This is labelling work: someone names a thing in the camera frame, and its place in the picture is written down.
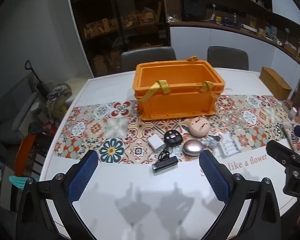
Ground dark wooden shelf unit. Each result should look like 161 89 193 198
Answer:
65 0 172 78

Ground white charger adapter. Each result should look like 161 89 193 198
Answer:
147 135 165 150

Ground teal cloth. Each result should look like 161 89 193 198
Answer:
9 176 40 190

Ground mushroom print cloth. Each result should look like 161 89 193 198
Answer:
284 122 300 153

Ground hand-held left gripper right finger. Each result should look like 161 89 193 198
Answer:
199 149 282 240

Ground black coffee machine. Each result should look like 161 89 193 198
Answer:
182 0 207 22

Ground group of wooden models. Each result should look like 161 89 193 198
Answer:
84 1 163 39

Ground white sideboard cabinet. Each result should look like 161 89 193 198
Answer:
169 21 300 80

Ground black rectangular device with cord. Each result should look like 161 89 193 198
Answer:
152 149 178 174

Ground black D-handle tool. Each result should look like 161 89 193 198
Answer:
25 60 49 93

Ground pink round device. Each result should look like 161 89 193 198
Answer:
189 117 211 138

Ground grey chair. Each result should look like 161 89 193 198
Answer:
207 46 249 70
120 46 177 72

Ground key fob with blue figure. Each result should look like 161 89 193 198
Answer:
201 135 221 148

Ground long white box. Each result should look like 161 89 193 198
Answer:
241 24 259 33

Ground patterned fabric bag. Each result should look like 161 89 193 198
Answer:
46 83 72 120

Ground grey sofa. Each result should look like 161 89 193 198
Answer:
0 75 40 143

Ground orange plastic crate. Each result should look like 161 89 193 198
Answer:
132 56 226 121

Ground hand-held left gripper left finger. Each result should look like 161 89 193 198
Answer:
16 149 99 240

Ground wicker box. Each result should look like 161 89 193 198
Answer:
259 66 293 100

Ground white battery box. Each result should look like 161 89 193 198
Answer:
219 132 242 158

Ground silver egg-shaped case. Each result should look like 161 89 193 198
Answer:
182 139 204 157

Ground cardboard box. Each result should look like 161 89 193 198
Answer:
92 55 108 77

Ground white cable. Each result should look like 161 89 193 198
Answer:
202 5 217 22

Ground orange chair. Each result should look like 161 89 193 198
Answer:
15 133 37 178

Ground black round device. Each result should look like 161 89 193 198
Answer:
164 129 182 147

